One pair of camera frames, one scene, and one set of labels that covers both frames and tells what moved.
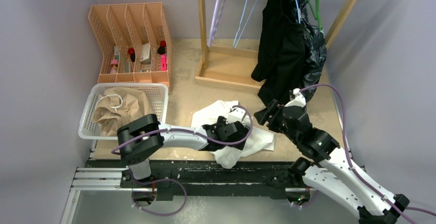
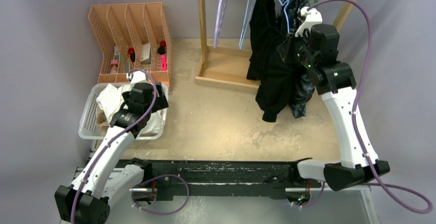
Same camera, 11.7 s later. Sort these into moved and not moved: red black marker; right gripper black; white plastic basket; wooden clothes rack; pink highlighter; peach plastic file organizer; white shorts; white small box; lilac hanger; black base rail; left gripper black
Moved: right gripper black; left gripper black; lilac hanger; white shorts
Not moved: red black marker; wooden clothes rack; peach plastic file organizer; white plastic basket; black base rail; pink highlighter; white small box
